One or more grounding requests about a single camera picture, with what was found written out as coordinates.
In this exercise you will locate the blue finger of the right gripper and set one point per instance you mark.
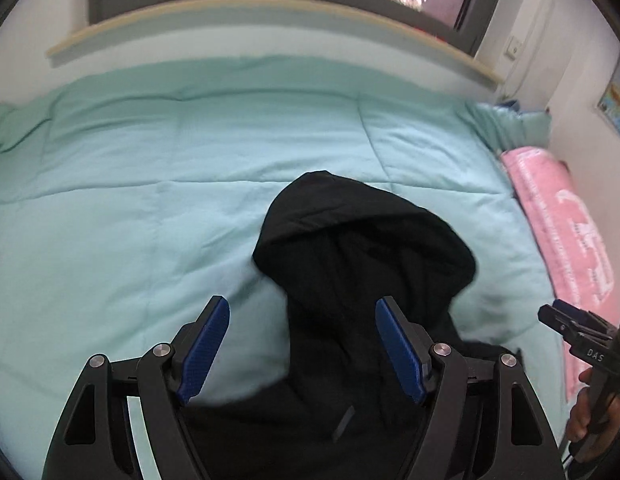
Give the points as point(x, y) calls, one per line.
point(564, 322)
point(574, 309)

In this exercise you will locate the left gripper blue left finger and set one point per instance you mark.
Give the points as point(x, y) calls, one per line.
point(195, 347)

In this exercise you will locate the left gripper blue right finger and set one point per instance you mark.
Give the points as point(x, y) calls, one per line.
point(408, 348)

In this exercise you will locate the black hooded jacket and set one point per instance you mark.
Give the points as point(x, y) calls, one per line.
point(336, 246)

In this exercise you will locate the right hand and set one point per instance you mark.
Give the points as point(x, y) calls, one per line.
point(579, 419)

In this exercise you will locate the pink folded blanket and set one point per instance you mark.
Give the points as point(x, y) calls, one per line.
point(577, 266)

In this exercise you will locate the mint green quilt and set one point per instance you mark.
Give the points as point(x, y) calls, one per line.
point(128, 199)

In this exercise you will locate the green pillow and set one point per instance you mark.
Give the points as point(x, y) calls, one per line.
point(504, 129)

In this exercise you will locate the world map poster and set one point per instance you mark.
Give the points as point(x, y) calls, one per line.
point(609, 103)

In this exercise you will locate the wooden window sill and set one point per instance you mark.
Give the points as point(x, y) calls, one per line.
point(269, 27)

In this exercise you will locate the white wall socket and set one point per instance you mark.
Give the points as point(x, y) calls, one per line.
point(513, 48)

